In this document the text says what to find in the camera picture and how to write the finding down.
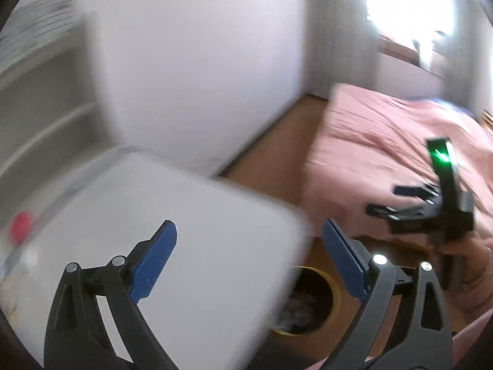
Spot yellow rimmed trash bin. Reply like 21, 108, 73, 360
271, 265, 342, 337

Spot person right hand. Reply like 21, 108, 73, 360
438, 231, 492, 319

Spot pink bed cover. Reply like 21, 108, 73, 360
302, 84, 492, 251

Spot red plastic lid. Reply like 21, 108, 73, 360
9, 211, 33, 245

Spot bright window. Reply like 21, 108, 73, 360
365, 0, 456, 69

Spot white desk hutch shelf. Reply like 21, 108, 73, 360
1, 0, 114, 222

